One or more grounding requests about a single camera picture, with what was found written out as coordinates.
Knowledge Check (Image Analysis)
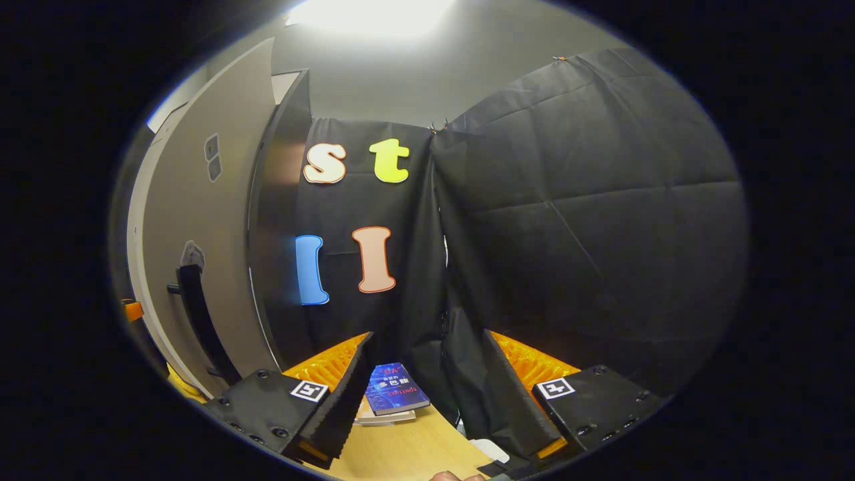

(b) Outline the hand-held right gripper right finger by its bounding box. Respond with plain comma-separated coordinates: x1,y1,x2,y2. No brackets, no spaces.
482,329,669,462

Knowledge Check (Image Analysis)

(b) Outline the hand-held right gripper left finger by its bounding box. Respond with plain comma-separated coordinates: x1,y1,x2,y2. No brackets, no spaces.
204,332,375,470

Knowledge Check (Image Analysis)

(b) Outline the grey double-door shoe cabinet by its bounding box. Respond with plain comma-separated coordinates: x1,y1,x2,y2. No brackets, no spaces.
247,70,311,371

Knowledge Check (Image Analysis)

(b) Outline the cream book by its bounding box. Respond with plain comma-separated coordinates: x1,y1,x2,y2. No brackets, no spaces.
354,394,416,426

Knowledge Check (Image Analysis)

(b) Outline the blue book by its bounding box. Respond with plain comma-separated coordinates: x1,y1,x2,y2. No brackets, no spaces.
364,363,432,416

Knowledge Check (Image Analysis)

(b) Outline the small white object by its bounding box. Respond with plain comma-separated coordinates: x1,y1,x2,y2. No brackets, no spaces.
468,438,510,463

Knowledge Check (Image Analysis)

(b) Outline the black backdrop cloth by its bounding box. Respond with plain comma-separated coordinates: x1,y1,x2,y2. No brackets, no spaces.
257,47,749,442

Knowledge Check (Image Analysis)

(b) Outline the large ceiling light panel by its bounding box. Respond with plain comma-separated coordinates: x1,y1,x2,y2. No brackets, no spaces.
287,0,455,37

